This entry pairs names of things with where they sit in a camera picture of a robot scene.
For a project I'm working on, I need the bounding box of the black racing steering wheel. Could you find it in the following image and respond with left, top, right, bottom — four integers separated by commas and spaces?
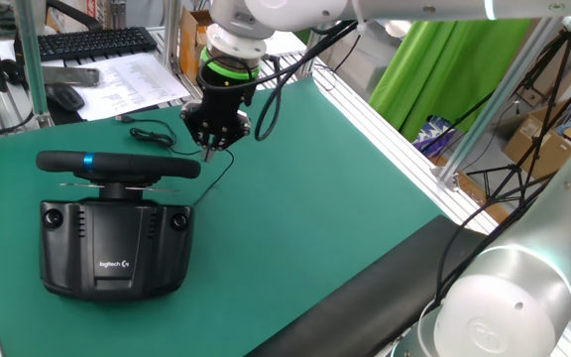
35, 150, 202, 199

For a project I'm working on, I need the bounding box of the blue patterned bag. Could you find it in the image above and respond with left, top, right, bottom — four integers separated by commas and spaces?
411, 116, 458, 159

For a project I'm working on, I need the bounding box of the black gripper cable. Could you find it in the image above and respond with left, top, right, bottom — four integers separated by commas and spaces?
198, 19, 361, 143

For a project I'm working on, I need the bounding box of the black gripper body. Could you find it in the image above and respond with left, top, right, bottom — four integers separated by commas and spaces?
197, 71, 258, 139

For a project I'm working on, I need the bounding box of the green table mat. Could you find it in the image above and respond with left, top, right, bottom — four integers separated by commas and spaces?
0, 76, 448, 357

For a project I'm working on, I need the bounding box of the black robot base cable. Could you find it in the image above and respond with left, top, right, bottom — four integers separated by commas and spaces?
433, 182, 547, 308

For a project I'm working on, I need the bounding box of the aluminium frame post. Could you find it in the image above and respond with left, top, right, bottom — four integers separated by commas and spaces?
12, 0, 52, 128
161, 0, 182, 70
431, 17, 564, 192

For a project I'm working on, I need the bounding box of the black computer keyboard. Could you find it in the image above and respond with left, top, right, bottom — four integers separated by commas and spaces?
14, 26, 159, 63

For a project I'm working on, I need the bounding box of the black mouse pad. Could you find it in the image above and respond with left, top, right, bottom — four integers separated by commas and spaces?
46, 101, 163, 126

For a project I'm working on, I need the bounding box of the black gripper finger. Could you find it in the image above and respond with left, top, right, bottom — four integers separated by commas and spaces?
179, 101, 213, 163
209, 110, 253, 163

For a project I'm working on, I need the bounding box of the black chair armrest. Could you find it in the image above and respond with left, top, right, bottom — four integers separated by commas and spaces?
35, 0, 103, 31

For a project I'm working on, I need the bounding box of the white printed paper sheet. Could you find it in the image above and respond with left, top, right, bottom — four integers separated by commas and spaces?
69, 52, 191, 122

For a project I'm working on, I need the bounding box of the open cardboard box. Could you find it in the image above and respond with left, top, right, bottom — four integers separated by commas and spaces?
502, 92, 571, 187

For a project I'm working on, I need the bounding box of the black foam strip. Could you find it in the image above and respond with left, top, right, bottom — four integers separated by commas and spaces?
245, 213, 495, 357

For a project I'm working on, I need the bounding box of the taped cardboard box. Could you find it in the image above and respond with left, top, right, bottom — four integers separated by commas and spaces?
178, 5, 217, 85

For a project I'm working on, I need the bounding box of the thin black USB cable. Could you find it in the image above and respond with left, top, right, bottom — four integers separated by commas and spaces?
115, 114, 237, 207

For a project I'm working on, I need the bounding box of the black Logitech wheel base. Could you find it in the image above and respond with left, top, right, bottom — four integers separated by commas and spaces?
39, 196, 195, 303

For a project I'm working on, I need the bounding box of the aluminium table frame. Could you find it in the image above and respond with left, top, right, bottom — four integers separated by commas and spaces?
0, 27, 571, 357

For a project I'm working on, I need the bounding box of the bright green curtain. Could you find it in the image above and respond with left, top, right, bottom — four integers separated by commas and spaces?
368, 17, 532, 143

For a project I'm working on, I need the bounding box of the silver metal plate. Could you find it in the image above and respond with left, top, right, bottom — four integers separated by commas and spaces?
41, 65, 101, 88

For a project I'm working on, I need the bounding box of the black computer mouse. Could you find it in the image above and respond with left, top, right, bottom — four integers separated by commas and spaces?
45, 82, 86, 112

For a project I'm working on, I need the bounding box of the black camera tripod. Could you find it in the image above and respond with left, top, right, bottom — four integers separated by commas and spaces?
466, 27, 571, 212

